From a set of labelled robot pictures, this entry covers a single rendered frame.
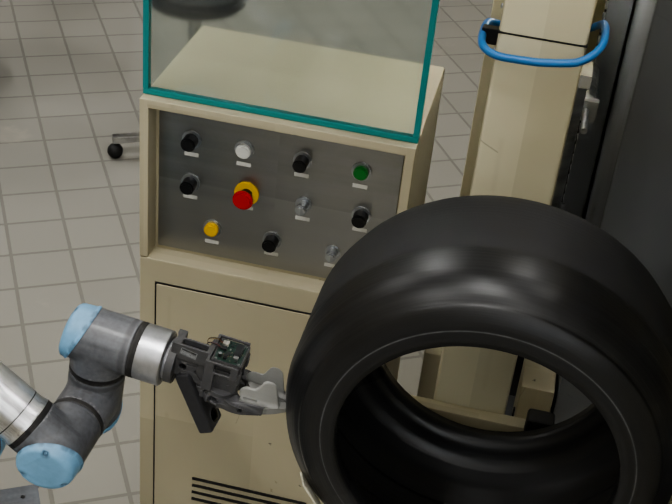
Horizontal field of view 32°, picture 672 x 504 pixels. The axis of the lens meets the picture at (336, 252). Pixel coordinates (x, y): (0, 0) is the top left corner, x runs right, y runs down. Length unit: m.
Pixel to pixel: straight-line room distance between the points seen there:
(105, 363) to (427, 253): 0.55
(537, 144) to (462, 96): 3.65
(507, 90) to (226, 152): 0.77
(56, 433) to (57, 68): 3.76
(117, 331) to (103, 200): 2.64
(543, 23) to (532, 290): 0.42
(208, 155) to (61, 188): 2.17
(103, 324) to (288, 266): 0.73
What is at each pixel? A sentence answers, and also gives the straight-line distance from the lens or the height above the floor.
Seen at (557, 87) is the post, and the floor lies 1.58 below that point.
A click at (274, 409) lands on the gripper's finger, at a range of 1.84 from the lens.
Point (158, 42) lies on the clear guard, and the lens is 2.32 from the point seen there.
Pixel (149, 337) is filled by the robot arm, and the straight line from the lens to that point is 1.84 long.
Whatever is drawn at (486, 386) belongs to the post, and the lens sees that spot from 2.11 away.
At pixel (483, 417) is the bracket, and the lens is 2.13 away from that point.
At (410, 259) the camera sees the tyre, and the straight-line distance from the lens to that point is 1.61.
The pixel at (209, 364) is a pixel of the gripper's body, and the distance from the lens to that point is 1.81.
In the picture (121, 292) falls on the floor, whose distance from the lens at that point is 3.98.
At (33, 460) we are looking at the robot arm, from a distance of 1.84.
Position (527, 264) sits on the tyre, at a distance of 1.58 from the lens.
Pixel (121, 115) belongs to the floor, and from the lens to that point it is 5.07.
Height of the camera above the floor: 2.31
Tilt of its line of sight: 33 degrees down
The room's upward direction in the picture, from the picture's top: 6 degrees clockwise
